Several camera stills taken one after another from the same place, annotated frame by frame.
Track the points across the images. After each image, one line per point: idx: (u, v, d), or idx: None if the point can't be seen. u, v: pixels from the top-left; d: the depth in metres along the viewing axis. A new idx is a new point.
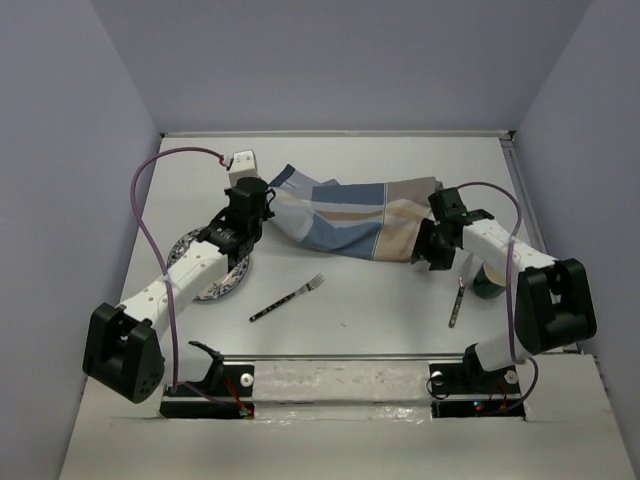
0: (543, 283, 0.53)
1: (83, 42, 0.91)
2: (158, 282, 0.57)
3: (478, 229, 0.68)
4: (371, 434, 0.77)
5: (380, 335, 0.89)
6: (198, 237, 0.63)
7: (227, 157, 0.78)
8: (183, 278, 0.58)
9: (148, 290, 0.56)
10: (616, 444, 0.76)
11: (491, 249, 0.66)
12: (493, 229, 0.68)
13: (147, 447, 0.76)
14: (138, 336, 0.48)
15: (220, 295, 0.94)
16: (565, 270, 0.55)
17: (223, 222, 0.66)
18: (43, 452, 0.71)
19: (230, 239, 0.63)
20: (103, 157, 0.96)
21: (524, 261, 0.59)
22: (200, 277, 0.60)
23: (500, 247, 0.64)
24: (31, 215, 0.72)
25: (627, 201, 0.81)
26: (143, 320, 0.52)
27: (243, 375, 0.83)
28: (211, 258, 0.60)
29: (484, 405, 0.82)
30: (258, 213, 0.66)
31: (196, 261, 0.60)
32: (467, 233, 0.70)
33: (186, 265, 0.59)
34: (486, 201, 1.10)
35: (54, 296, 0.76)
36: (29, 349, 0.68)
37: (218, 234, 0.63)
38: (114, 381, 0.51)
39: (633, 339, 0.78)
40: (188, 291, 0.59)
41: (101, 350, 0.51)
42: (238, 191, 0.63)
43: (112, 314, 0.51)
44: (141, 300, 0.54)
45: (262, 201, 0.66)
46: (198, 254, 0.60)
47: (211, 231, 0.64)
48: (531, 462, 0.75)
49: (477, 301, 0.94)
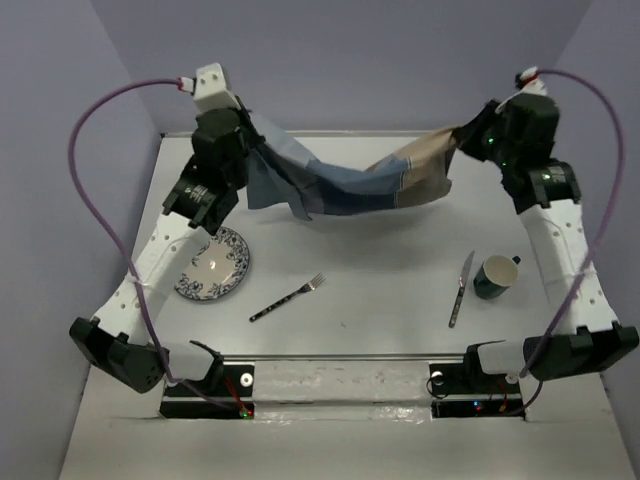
0: (588, 351, 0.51)
1: (82, 44, 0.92)
2: (126, 283, 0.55)
3: (549, 228, 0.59)
4: (371, 434, 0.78)
5: (380, 336, 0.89)
6: (164, 209, 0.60)
7: (189, 81, 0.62)
8: (153, 273, 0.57)
9: (118, 294, 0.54)
10: (617, 445, 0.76)
11: (554, 259, 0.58)
12: (568, 231, 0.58)
13: (147, 447, 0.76)
14: (120, 351, 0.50)
15: (220, 295, 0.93)
16: (615, 338, 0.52)
17: (192, 175, 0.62)
18: (43, 453, 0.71)
19: (203, 200, 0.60)
20: (101, 157, 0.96)
21: (581, 309, 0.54)
22: (172, 261, 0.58)
23: (566, 275, 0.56)
24: (29, 214, 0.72)
25: None
26: (118, 337, 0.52)
27: (243, 375, 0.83)
28: (179, 237, 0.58)
29: (484, 405, 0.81)
30: (229, 159, 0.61)
31: (165, 243, 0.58)
32: (536, 213, 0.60)
33: (154, 253, 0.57)
34: (491, 207, 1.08)
35: (53, 297, 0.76)
36: (28, 349, 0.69)
37: (189, 198, 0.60)
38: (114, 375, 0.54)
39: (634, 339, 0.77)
40: (162, 282, 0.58)
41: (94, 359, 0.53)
42: (201, 138, 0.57)
43: (90, 328, 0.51)
44: (114, 309, 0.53)
45: (231, 145, 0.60)
46: (166, 234, 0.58)
47: (180, 196, 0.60)
48: (531, 462, 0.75)
49: (477, 301, 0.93)
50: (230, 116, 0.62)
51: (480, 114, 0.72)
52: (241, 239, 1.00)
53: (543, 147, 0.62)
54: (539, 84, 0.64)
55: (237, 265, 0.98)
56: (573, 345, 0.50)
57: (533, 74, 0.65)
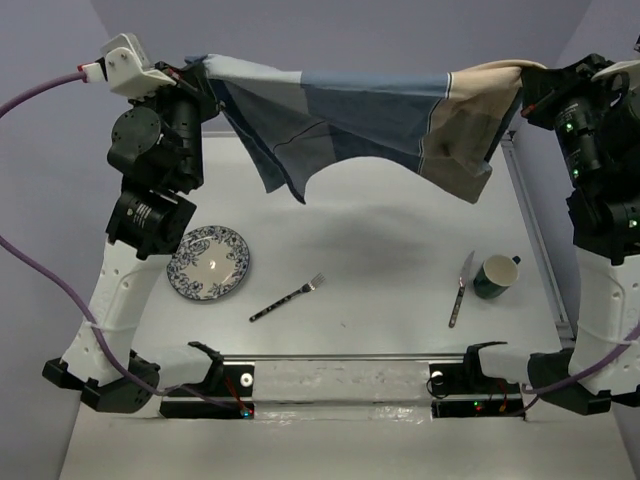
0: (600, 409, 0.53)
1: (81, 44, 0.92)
2: (84, 327, 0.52)
3: (610, 287, 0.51)
4: (371, 433, 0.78)
5: (380, 336, 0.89)
6: (109, 237, 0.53)
7: (95, 67, 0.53)
8: (111, 312, 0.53)
9: (80, 337, 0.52)
10: (617, 446, 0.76)
11: (597, 312, 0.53)
12: (631, 293, 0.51)
13: (147, 447, 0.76)
14: (91, 396, 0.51)
15: (220, 295, 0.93)
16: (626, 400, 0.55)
17: (134, 189, 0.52)
18: (43, 453, 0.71)
19: (144, 222, 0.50)
20: (101, 157, 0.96)
21: (612, 371, 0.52)
22: (130, 296, 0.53)
23: (610, 343, 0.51)
24: (29, 213, 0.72)
25: None
26: (87, 384, 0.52)
27: (243, 375, 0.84)
28: (129, 272, 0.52)
29: (484, 405, 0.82)
30: (167, 168, 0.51)
31: (116, 279, 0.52)
32: (603, 264, 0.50)
33: (108, 290, 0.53)
34: (491, 208, 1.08)
35: (53, 296, 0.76)
36: (28, 348, 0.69)
37: (129, 221, 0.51)
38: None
39: None
40: (126, 317, 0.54)
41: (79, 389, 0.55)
42: (123, 158, 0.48)
43: (60, 376, 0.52)
44: (79, 354, 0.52)
45: (164, 153, 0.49)
46: (116, 268, 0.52)
47: (122, 219, 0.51)
48: (531, 462, 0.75)
49: (477, 301, 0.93)
50: (152, 117, 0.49)
51: (567, 72, 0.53)
52: (241, 239, 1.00)
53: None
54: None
55: (237, 265, 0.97)
56: (592, 405, 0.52)
57: None
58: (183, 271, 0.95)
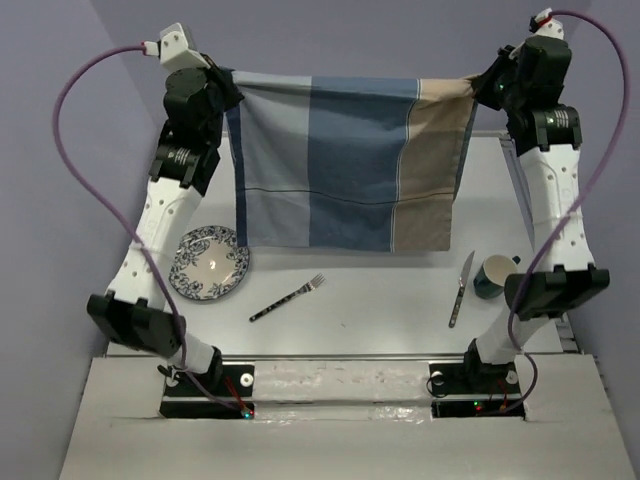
0: (559, 287, 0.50)
1: (83, 42, 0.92)
2: (133, 252, 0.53)
3: (543, 171, 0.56)
4: (372, 434, 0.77)
5: (380, 336, 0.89)
6: (152, 176, 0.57)
7: (155, 45, 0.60)
8: (157, 237, 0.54)
9: (127, 264, 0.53)
10: (617, 446, 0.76)
11: (545, 206, 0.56)
12: (560, 176, 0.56)
13: (147, 447, 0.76)
14: (143, 313, 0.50)
15: (220, 295, 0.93)
16: (588, 279, 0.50)
17: (172, 138, 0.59)
18: (43, 453, 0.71)
19: (187, 160, 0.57)
20: (102, 156, 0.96)
21: (560, 248, 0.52)
22: (174, 223, 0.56)
23: (552, 218, 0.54)
24: (31, 213, 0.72)
25: (628, 199, 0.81)
26: (138, 302, 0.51)
27: (243, 375, 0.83)
28: (176, 199, 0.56)
29: (484, 405, 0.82)
30: (206, 115, 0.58)
31: (161, 208, 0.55)
32: (533, 155, 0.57)
33: (153, 218, 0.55)
34: (491, 208, 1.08)
35: (53, 295, 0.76)
36: (28, 347, 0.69)
37: (173, 162, 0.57)
38: (141, 343, 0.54)
39: (634, 338, 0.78)
40: (168, 246, 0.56)
41: (117, 332, 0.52)
42: (175, 99, 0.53)
43: (108, 300, 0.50)
44: (127, 278, 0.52)
45: (205, 101, 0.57)
46: (161, 199, 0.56)
47: (165, 160, 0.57)
48: (531, 462, 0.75)
49: (477, 301, 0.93)
50: (198, 71, 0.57)
51: (493, 60, 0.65)
52: None
53: (553, 93, 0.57)
54: (556, 26, 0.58)
55: (237, 265, 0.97)
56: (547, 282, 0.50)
57: (547, 17, 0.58)
58: (183, 271, 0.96)
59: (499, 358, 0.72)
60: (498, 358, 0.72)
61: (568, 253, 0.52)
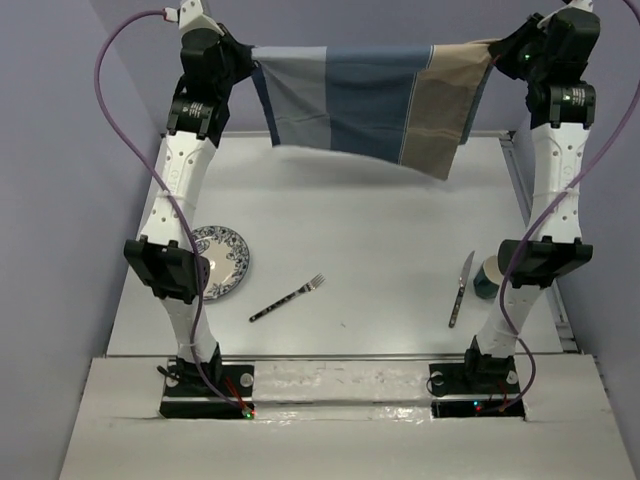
0: (544, 255, 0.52)
1: (83, 43, 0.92)
2: (159, 200, 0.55)
3: (549, 146, 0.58)
4: (372, 434, 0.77)
5: (380, 336, 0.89)
6: (169, 129, 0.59)
7: (174, 12, 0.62)
8: (180, 186, 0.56)
9: (156, 211, 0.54)
10: (617, 446, 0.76)
11: (546, 175, 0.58)
12: (566, 150, 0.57)
13: (147, 447, 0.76)
14: (176, 254, 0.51)
15: (220, 295, 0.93)
16: (572, 251, 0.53)
17: (186, 95, 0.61)
18: (43, 453, 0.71)
19: (203, 112, 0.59)
20: (102, 156, 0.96)
21: (552, 223, 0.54)
22: (194, 173, 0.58)
23: (550, 192, 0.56)
24: (31, 213, 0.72)
25: (627, 199, 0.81)
26: (170, 244, 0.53)
27: (243, 375, 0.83)
28: (194, 150, 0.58)
29: (484, 405, 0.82)
30: (218, 72, 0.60)
31: (182, 160, 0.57)
32: (543, 130, 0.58)
33: (175, 169, 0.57)
34: (491, 208, 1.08)
35: (53, 295, 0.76)
36: (28, 347, 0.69)
37: (189, 114, 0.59)
38: (174, 283, 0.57)
39: (633, 338, 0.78)
40: (190, 195, 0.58)
41: (150, 274, 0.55)
42: (191, 53, 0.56)
43: (143, 242, 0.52)
44: (156, 224, 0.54)
45: (218, 57, 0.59)
46: (181, 151, 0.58)
47: (180, 112, 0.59)
48: (531, 462, 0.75)
49: (477, 301, 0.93)
50: (212, 31, 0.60)
51: (523, 27, 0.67)
52: (242, 239, 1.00)
53: (576, 69, 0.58)
54: (588, 2, 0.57)
55: (237, 265, 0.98)
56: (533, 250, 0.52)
57: None
58: None
59: (499, 350, 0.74)
60: (497, 350, 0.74)
61: (559, 226, 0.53)
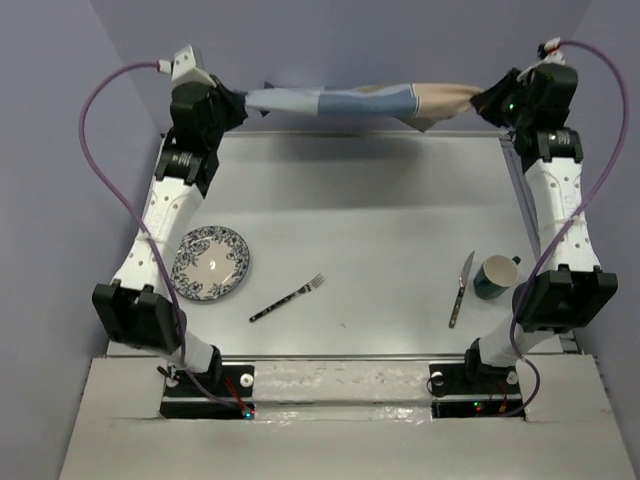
0: (566, 287, 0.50)
1: (84, 44, 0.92)
2: (139, 244, 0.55)
3: (546, 179, 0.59)
4: (372, 434, 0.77)
5: (380, 336, 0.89)
6: (156, 176, 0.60)
7: (168, 64, 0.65)
8: (162, 229, 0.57)
9: (134, 254, 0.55)
10: (618, 446, 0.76)
11: (547, 209, 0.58)
12: (564, 184, 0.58)
13: (147, 447, 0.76)
14: (148, 300, 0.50)
15: (220, 296, 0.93)
16: (595, 279, 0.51)
17: (174, 146, 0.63)
18: (42, 454, 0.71)
19: (191, 162, 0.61)
20: (102, 156, 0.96)
21: (565, 251, 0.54)
22: (178, 219, 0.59)
23: (555, 220, 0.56)
24: (31, 213, 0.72)
25: (628, 199, 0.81)
26: (144, 288, 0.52)
27: (243, 375, 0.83)
28: (180, 196, 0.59)
29: (484, 406, 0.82)
30: (207, 124, 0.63)
31: (167, 205, 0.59)
32: (536, 167, 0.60)
33: (159, 213, 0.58)
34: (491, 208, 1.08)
35: (53, 296, 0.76)
36: (28, 347, 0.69)
37: (177, 163, 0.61)
38: (145, 335, 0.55)
39: (634, 338, 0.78)
40: (172, 240, 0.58)
41: (121, 323, 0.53)
42: (179, 106, 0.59)
43: (113, 289, 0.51)
44: (133, 269, 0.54)
45: (207, 110, 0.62)
46: (166, 196, 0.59)
47: (168, 161, 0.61)
48: (531, 462, 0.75)
49: (477, 301, 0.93)
50: (203, 87, 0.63)
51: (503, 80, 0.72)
52: (241, 239, 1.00)
53: (558, 117, 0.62)
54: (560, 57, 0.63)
55: (237, 265, 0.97)
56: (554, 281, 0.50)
57: (555, 46, 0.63)
58: (183, 271, 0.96)
59: (500, 361, 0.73)
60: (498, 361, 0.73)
61: (574, 253, 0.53)
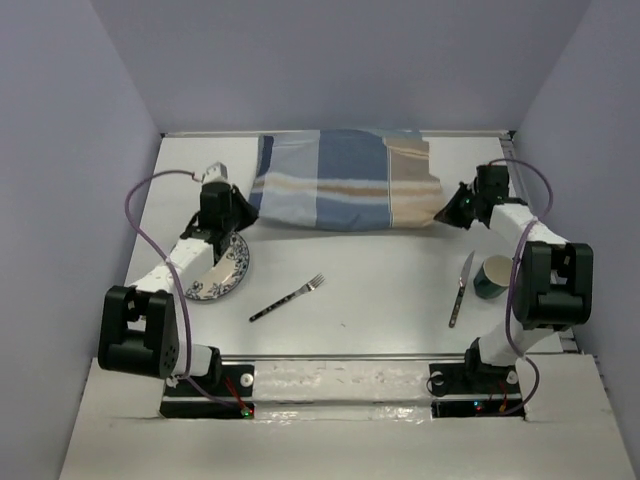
0: (546, 253, 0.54)
1: (84, 43, 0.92)
2: (160, 266, 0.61)
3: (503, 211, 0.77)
4: (372, 433, 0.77)
5: (380, 336, 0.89)
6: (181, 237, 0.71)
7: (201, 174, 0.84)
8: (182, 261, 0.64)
9: (154, 272, 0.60)
10: (618, 446, 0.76)
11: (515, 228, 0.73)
12: (521, 214, 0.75)
13: (147, 447, 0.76)
14: (159, 299, 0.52)
15: (220, 296, 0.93)
16: (573, 250, 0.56)
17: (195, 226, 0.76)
18: (42, 453, 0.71)
19: (209, 235, 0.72)
20: (102, 156, 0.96)
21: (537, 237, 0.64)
22: (196, 261, 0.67)
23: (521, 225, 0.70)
24: (31, 211, 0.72)
25: (627, 198, 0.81)
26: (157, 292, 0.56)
27: (243, 375, 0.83)
28: (200, 247, 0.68)
29: (484, 405, 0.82)
30: (227, 210, 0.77)
31: (188, 250, 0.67)
32: (496, 210, 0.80)
33: (180, 254, 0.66)
34: None
35: (53, 294, 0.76)
36: (28, 346, 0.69)
37: (198, 233, 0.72)
38: (138, 352, 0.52)
39: (634, 337, 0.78)
40: (187, 274, 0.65)
41: (119, 332, 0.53)
42: (207, 195, 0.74)
43: (124, 293, 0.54)
44: (151, 279, 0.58)
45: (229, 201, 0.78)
46: (188, 246, 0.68)
47: (192, 231, 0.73)
48: (531, 462, 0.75)
49: (477, 301, 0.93)
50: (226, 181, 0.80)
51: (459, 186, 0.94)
52: (242, 240, 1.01)
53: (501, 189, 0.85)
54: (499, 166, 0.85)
55: (237, 265, 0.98)
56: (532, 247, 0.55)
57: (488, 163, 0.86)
58: None
59: (500, 361, 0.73)
60: (498, 360, 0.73)
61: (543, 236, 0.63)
